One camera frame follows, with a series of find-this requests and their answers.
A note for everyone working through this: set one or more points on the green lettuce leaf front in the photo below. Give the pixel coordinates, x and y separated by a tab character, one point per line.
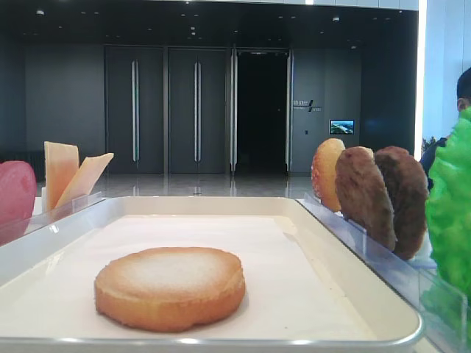
448	206

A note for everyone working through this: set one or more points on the green lettuce leaf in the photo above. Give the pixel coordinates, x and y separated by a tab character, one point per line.
448	206
448	313

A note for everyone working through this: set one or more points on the upright bread slice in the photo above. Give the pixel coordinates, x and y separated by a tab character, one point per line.
323	172

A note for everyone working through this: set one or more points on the brown meat patty front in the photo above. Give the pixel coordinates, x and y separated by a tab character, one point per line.
363	196

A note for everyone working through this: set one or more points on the brown meat patty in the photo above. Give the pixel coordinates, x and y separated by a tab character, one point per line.
407	186
363	196

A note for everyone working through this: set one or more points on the round bread slice on tray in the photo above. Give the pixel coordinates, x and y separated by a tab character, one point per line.
170	289

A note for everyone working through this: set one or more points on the leaning cheese slice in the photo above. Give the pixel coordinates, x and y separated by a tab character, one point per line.
85	178

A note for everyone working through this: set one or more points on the brown meat patty rear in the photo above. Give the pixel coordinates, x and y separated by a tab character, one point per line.
407	186

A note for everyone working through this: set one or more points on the tall cheese slice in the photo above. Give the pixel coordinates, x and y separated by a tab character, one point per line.
61	162

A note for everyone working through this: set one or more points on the red tomato slice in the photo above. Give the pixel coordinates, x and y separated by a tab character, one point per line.
18	192

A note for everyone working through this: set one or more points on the green lettuce leaf rear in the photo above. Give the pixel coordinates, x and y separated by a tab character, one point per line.
448	313

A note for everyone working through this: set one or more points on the white paper tray liner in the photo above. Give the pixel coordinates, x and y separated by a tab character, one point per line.
286	297

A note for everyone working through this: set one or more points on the white rectangular tray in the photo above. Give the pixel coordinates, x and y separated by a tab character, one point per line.
396	325

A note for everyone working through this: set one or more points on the clear acrylic left rack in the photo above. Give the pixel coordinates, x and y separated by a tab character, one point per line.
44	217

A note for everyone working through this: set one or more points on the clear acrylic rack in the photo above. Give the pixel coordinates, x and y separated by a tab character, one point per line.
44	217
409	278

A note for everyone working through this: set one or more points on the person in dark shirt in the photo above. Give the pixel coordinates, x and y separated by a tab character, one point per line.
463	102

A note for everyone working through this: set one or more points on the clear acrylic right rack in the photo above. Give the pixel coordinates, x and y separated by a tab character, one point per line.
409	278

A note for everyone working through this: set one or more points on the small wall screen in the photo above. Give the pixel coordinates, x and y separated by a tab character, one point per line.
342	127

